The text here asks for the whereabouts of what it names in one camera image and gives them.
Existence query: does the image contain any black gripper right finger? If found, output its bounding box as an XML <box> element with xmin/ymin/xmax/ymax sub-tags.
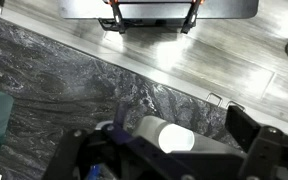
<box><xmin>225</xmin><ymin>105</ymin><xmax>288</xmax><ymax>180</ymax></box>

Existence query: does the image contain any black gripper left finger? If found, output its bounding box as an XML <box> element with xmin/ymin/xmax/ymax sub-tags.
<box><xmin>42</xmin><ymin>101</ymin><xmax>192</xmax><ymax>180</ymax></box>

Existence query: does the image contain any black orange bar clamp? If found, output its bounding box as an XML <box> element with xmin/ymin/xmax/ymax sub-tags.
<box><xmin>107</xmin><ymin>0</ymin><xmax>127</xmax><ymax>35</ymax></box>
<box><xmin>180</xmin><ymin>0</ymin><xmax>205</xmax><ymax>35</ymax></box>

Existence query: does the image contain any black robot cart platform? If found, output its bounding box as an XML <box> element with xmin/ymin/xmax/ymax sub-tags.
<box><xmin>57</xmin><ymin>0</ymin><xmax>260</xmax><ymax>33</ymax></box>

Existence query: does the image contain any silver drawer handle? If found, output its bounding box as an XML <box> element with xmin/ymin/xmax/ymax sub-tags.
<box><xmin>226</xmin><ymin>100</ymin><xmax>246</xmax><ymax>113</ymax></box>
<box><xmin>205</xmin><ymin>92</ymin><xmax>224</xmax><ymax>108</ymax></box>

